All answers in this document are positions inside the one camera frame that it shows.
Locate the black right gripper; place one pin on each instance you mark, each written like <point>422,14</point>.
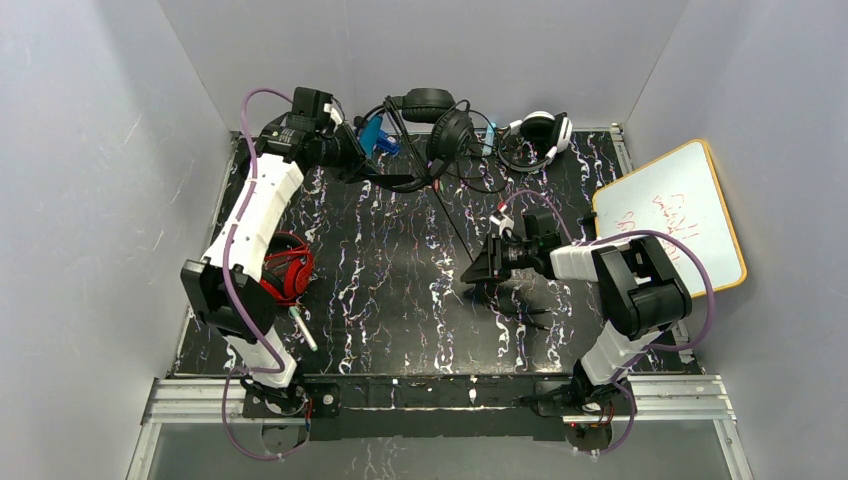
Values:
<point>495,258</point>

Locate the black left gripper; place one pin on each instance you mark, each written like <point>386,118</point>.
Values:
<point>353,157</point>

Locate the red headphones with cable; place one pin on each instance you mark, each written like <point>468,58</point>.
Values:
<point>287,268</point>

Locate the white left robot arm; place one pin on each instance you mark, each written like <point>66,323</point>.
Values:
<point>224,286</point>

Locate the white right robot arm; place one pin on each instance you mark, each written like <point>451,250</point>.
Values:
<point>641,292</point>

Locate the white headphones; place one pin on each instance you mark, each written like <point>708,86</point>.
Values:
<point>548,134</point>

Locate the blue stapler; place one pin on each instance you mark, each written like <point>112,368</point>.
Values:
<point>387,143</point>

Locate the light blue marker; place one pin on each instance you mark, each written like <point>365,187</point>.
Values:
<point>489,140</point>

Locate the white green marker pen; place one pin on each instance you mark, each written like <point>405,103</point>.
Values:
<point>295,314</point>

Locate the yellow framed whiteboard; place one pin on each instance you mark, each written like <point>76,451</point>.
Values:
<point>678,194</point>

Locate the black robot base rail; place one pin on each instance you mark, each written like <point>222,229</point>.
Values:
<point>426,406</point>

